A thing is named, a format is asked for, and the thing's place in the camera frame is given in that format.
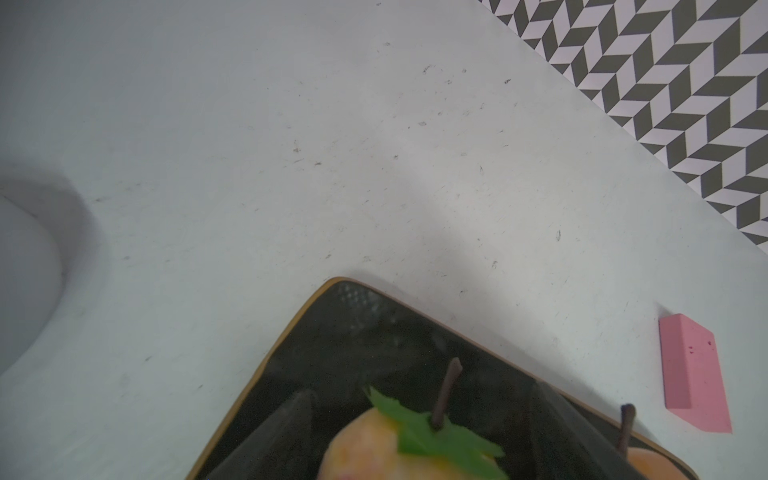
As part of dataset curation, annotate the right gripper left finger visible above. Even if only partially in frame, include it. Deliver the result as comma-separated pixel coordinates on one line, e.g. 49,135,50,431
203,389,319,479

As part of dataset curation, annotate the pink eraser block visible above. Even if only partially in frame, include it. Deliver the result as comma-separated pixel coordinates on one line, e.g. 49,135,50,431
658,314,733,434

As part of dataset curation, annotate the peach fake apple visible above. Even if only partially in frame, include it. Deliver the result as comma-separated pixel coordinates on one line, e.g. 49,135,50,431
317,358,508,479

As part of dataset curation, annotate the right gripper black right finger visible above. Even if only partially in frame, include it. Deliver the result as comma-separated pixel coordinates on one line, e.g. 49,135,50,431
530,382,643,479

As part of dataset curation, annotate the orange fake fruit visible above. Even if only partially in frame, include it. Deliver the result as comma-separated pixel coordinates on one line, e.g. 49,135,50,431
616,403,687,480

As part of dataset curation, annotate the black square tray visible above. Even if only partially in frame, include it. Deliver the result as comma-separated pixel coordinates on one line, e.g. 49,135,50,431
185,276,700,480

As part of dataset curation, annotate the beige tape roll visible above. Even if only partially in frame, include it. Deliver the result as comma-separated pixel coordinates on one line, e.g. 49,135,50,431
1,197,63,372

